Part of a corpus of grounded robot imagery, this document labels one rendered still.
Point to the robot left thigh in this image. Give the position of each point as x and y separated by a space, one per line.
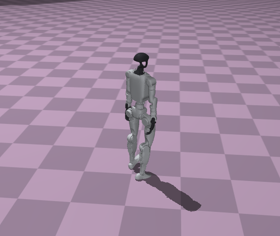
134 126

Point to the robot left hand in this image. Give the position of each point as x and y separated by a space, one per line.
126 117

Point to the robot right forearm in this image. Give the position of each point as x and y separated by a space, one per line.
153 109

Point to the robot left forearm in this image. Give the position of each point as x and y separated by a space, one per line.
128 98

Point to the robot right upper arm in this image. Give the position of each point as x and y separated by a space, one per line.
151 83

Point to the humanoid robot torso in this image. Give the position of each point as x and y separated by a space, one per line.
139 93

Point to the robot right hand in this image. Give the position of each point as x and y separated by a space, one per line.
152 126

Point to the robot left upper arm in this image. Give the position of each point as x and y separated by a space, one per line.
127 80

